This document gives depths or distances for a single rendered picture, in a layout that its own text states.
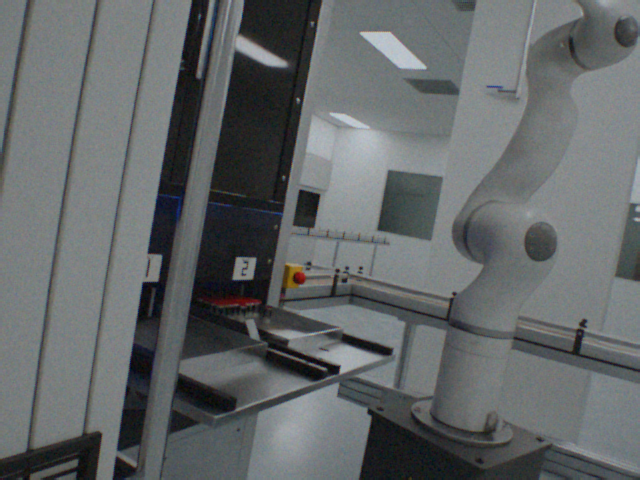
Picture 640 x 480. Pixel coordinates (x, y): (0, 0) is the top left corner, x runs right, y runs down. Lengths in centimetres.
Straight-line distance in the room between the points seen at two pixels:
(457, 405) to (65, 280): 76
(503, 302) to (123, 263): 70
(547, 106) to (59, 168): 85
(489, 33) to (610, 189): 97
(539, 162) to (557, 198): 164
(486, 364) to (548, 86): 52
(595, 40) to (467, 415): 69
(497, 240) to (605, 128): 182
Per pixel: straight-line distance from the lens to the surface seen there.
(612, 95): 274
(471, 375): 99
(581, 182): 266
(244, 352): 108
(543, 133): 102
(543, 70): 113
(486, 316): 97
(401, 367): 225
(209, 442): 156
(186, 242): 49
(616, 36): 105
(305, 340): 127
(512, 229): 91
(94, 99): 40
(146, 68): 43
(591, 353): 204
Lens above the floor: 121
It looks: 3 degrees down
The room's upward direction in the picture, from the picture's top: 10 degrees clockwise
